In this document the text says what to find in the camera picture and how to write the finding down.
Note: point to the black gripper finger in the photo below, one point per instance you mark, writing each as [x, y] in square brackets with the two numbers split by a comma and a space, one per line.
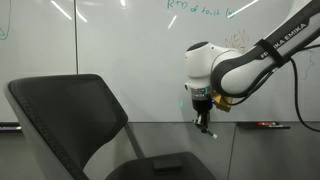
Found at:
[205, 124]
[198, 120]

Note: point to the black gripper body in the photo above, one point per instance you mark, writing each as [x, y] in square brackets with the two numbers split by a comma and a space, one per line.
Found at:
[201, 106]

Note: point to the green whiteboard marker white cap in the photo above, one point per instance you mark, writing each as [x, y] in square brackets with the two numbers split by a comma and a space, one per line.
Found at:
[212, 134]

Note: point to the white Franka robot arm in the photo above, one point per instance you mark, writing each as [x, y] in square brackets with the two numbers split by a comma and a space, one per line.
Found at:
[240, 70]

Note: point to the black chair seat cushion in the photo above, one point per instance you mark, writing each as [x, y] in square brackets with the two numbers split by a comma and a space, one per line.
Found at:
[186, 166]

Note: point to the black whiteboard eraser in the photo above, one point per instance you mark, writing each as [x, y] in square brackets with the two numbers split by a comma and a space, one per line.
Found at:
[167, 165]

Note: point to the red whiteboard marker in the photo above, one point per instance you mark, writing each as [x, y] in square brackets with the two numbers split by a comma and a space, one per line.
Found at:
[266, 124]

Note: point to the large whiteboard panel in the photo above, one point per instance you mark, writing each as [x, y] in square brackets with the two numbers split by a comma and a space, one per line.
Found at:
[133, 66]

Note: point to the whiteboard panel with green scribble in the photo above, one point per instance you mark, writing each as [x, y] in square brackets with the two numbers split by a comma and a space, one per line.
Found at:
[36, 50]

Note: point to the short black marker tray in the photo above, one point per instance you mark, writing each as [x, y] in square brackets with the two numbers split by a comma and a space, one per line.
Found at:
[8, 126]

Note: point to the black office chair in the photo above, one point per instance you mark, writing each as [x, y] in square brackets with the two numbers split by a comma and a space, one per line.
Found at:
[66, 116]

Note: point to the yellowish wrist camera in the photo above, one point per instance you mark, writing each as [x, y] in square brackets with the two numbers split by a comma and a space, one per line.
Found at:
[221, 102]

